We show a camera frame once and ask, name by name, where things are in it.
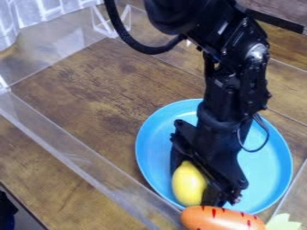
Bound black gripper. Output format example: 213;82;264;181
170;102;252;208

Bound yellow toy lemon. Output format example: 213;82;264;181
170;161;206;206

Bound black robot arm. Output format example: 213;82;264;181
144;0;270;207

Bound blue round plastic tray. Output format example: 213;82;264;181
136;99;292;214

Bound orange toy carrot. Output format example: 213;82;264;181
178;205;301;230

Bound dark baseboard strip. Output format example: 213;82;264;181
246;9;304;34

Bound white brick pattern curtain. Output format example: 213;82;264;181
0;0;103;51

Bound thin black wire loop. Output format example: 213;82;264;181
236;113;270;154

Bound black braided cable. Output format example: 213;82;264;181
101;0;186;56

